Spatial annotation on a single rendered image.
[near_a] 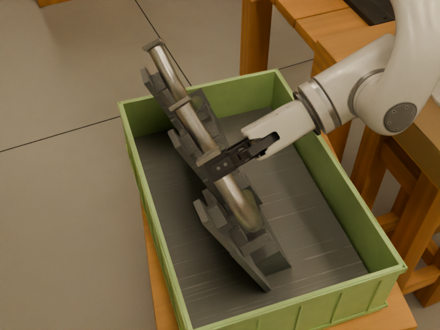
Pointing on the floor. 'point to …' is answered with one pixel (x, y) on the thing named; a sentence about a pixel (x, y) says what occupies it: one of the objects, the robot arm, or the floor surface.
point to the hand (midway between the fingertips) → (220, 165)
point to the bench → (257, 55)
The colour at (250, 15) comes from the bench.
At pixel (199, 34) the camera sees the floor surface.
